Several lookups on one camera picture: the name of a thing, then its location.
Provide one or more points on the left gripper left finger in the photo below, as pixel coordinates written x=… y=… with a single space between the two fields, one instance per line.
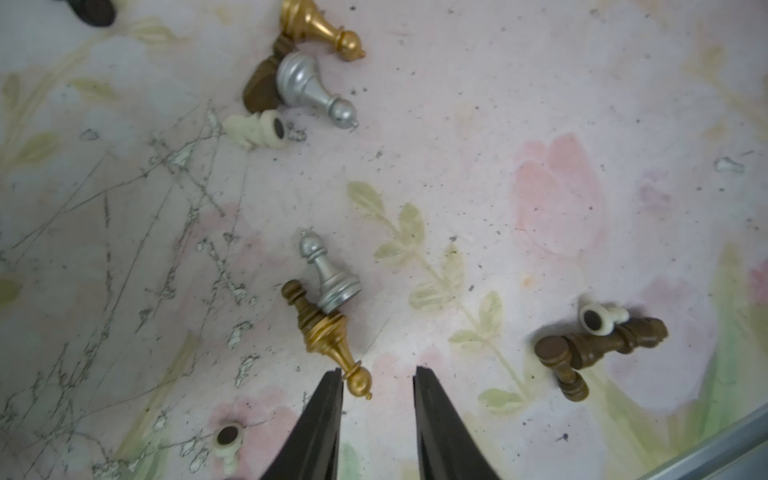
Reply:
x=311 y=451

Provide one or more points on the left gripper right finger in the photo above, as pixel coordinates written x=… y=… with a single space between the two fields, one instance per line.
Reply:
x=445 y=447

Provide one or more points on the black pawn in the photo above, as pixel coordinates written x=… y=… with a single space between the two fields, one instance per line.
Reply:
x=95 y=13

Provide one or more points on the brown crossed chess piece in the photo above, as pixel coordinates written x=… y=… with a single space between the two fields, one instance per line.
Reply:
x=555 y=353

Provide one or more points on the cream small chess piece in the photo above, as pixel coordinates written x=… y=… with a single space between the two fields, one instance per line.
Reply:
x=601 y=320

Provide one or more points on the brown lying chess piece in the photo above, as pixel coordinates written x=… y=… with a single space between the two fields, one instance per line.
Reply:
x=587 y=349

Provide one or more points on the cream pawn lower left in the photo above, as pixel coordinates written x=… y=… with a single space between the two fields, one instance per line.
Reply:
x=226 y=446

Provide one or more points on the gold pawn middle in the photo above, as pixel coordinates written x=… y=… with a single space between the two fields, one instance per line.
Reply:
x=326 y=334

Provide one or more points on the silver pawn middle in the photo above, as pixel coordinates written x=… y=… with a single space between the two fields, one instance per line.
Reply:
x=337 y=286

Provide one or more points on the cream pawn upper cluster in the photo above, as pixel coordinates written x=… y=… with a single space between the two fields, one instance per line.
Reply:
x=266 y=129

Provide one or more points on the brown piece upper cluster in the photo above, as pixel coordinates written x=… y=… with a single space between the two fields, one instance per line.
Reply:
x=260 y=92

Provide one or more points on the silver pawn upper cluster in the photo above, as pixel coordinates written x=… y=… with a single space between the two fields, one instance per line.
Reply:
x=299 y=84

